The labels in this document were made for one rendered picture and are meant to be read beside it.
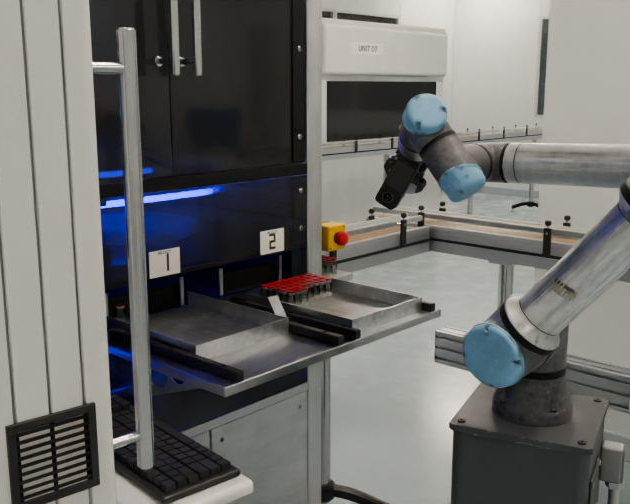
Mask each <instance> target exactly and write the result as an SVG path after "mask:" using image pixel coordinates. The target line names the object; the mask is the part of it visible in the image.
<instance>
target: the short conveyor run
mask: <svg viewBox="0 0 630 504"><path fill-rule="evenodd" d="M369 213H370V214H371V215H370V216H369V221H364V222H359V223H354V224H349V225H345V232H346V233H347V234H348V236H349V240H348V243H347V244H346V245H345V248H343V249H339V250H335V251H330V252H327V251H322V255H324V256H330V257H336V258H337V261H336V262H337V270H340V271H345V272H350V273H351V272H354V271H358V270H362V269H366V268H369V267H373V266H377V265H381V264H384V263H388V262H392V261H396V260H400V259H403V258H407V257H411V256H415V255H418V254H422V253H426V252H430V226H422V227H417V226H410V225H407V224H409V223H413V222H418V221H422V220H423V216H422V215H418V216H413V217H408V218H407V213H401V214H400V215H395V216H390V217H385V218H380V219H375V215H373V213H375V209H373V208H370V209H369Z"/></svg>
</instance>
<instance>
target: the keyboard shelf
mask: <svg viewBox="0 0 630 504"><path fill-rule="evenodd" d="M115 484H116V503H117V504H162V503H161V502H159V501H158V500H157V499H155V498H154V497H153V496H151V495H150V494H148V493H147V492H146V491H144V490H143V489H142V488H140V487H139V486H138V485H136V484H135V483H133V482H132V481H131V480H129V479H128V478H127V477H125V476H124V475H123V474H121V473H120V472H118V471H117V470H116V469H115ZM252 492H253V482H252V481H251V480H250V479H249V478H247V477H245V476H244V475H242V474H240V475H239V476H238V477H235V478H232V479H230V480H227V481H225V482H222V483H220V484H217V485H215V486H212V487H209V488H207V489H204V490H202V491H199V492H197V493H194V494H192V495H189V496H186V497H184V498H181V499H179V500H176V501H174V502H171V503H169V504H226V503H229V502H231V501H234V500H236V499H238V498H241V497H243V496H246V495H248V494H250V493H252Z"/></svg>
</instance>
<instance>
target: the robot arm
mask: <svg viewBox="0 0 630 504"><path fill-rule="evenodd" d="M398 129H399V130H400V134H399V138H398V149H397V150H396V152H395V153H396V155H395V156H393V155H392V157H391V158H390V157H389V158H388V159H387V161H386V163H385V164H384V169H385V172H386V175H387V177H386V179H385V181H384V182H383V184H382V186H381V188H380V190H379V191H378V193H377V195H376V197H375V199H376V201H377V202H378V203H380V204H381V205H383V206H384V207H386V208H388V209H389V210H392V209H394V208H396V207H397V206H398V205H399V203H400V201H401V200H402V198H403V196H404V194H405V193H406V194H415V193H416V194H417V193H419V192H421V191H422V190H423V189H424V187H425V186H426V184H427V182H426V180H425V179H424V178H423V176H424V175H425V172H426V170H427V168H428V169H429V171H430V172H431V174H432V175H433V177H434V178H435V180H436V181H437V183H438V185H439V187H440V189H441V190H442V191H444V193H445V194H446V195H447V197H448V198H449V199H450V200H451V201H452V202H461V201H463V200H465V199H467V198H469V197H471V196H472V195H474V194H475V193H477V192H478V191H479V190H480V189H481V188H482V187H483V186H484V185H485V183H486V182H495V183H520V184H540V185H561V186H581V187H601V188H619V202H618V203H617V204H616V205H615V206H614V207H613V208H612V209H611V210H610V211H609V212H608V213H607V214H606V215H605V216H604V217H603V218H602V219H601V220H600V221H599V222H598V223H597V224H596V225H595V226H594V227H593V228H592V229H591V230H590V231H589V232H588V233H587V234H586V235H585V236H583V237H582V238H581V239H580V240H579V241H578V242H577V243H576V244H575V245H574V246H573V247H572V248H571V249H570V250H569V251H568V252H567V253H566V254H565V255H564V256H563V257H562V258H561V259H560V260H559V261H558V262H557V263H556V264H555V265H554V266H553V267H552V268H551V269H550V270H549V271H548V272H547V273H546V274H545V275H544V276H543V277H542V278H541V279H540V280H539V281H538V282H537V283H536V284H535V285H534V286H533V287H532V288H531V289H530V290H529V291H528V292H527V293H526V294H511V295H509V296H508V297H507V300H506V301H505V302H504V303H503V304H502V305H501V306H500V307H499V308H498V309H497V310H496V311H495V312H494V313H493V314H492V315H491V316H490V317H489V318H488V319H486V320H485V321H484V322H483V323H479V324H476V325H475V326H474V327H473V328H472V329H471V330H470V331H469V332H468V333H467V334H466V336H465V338H464V342H463V357H464V360H465V363H466V365H467V367H468V369H469V371H470V372H471V373H472V375H473V376H474V377H475V378H476V379H477V380H479V381H480V382H482V383H483V384H485V385H487V386H490V387H494V388H496V390H495V392H494V394H493V399H492V410H493V412H494V413H495V414H496V415H498V416H499V417H501V418H502V419H505V420H507V421H510V422H513V423H516V424H520V425H526V426H534V427H551V426H558V425H562V424H565V423H567V422H568V421H570V420H571V419H572V415H573V402H572V399H571V395H570V392H569V388H568V384H567V381H566V362H567V347H568V333H569V324H570V323H571V322H572V321H573V320H574V319H575V318H576V317H577V316H578V315H580V314H581V313H582V312H583V311H584V310H585V309H586V308H587V307H588V306H589V305H591V304H592V303H593V302H594V301H595V300H596V299H597V298H598V297H599V296H600V295H601V294H603V293H604V292H605V291H606V290H607V289H608V288H609V287H610V286H611V285H612V284H614V283H615V282H616V281H617V280H618V279H619V278H620V277H621V276H622V275H623V274H625V273H626V272H627V271H628V270H629V269H630V144H575V143H502V142H498V141H486V142H483V143H476V144H468V145H463V143H462V142H461V140H460V139H459V138H458V136H457V135H456V133H455V132H454V130H453V129H452V127H451V126H450V124H449V123H448V122H447V108H446V105H445V103H444V102H443V101H442V100H441V99H440V98H439V97H437V96H436V95H433V94H427V93H425V94H419V95H417V96H415V97H413V98H412V99H411V100H410V101H409V102H408V104H407V106H406V109H405V110H404V112H403V115H402V124H401V125H400V126H399V128H398Z"/></svg>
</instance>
